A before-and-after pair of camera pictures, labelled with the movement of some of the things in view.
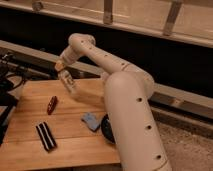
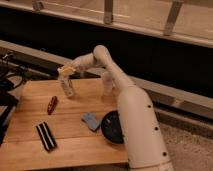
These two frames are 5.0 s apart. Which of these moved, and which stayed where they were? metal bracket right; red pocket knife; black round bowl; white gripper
Moved: white gripper
Stayed: red pocket knife; black round bowl; metal bracket right
